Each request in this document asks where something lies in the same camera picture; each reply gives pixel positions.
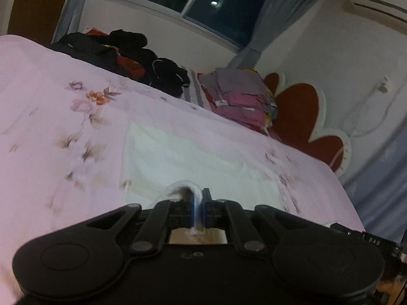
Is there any brown wooden door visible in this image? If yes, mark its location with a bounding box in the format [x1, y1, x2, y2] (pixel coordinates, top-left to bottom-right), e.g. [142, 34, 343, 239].
[8, 0, 77, 43]

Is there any red and white headboard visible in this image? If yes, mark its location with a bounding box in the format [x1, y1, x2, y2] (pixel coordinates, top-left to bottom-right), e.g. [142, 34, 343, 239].
[261, 71, 353, 175]

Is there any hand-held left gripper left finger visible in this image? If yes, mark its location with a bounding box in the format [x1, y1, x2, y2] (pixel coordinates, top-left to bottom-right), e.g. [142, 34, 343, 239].
[84, 189, 195, 254]

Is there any white air conditioner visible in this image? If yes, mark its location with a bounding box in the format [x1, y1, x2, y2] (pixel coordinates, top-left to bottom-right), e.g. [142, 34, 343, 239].
[350, 0, 407, 23]

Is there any pile of dark clothes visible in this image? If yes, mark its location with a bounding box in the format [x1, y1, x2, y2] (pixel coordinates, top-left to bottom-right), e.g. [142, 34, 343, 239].
[51, 29, 191, 99]

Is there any window with white frame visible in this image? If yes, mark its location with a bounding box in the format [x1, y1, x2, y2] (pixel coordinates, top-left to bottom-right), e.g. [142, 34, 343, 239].
[97, 0, 280, 53]

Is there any stack of folded clothes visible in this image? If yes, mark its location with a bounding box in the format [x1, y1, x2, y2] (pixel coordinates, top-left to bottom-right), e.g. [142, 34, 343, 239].
[197, 67, 280, 134]

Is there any pink floral bed sheet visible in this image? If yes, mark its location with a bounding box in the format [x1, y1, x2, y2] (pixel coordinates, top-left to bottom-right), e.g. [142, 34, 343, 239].
[0, 33, 366, 305]

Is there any grey-blue curtain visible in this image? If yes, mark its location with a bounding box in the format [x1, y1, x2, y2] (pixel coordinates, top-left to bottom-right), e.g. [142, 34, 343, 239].
[229, 0, 318, 64]
[52, 0, 121, 45]

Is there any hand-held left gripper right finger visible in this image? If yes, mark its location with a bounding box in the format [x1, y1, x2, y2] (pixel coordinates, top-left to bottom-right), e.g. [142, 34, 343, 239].
[203, 188, 303, 255]

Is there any striped grey bedding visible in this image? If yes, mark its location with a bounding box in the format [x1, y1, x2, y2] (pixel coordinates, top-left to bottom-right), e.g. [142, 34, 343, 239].
[187, 69, 217, 110]

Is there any white long-sleeve shirt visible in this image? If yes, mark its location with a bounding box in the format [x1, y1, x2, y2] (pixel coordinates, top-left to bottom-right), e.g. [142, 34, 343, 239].
[121, 122, 306, 232]

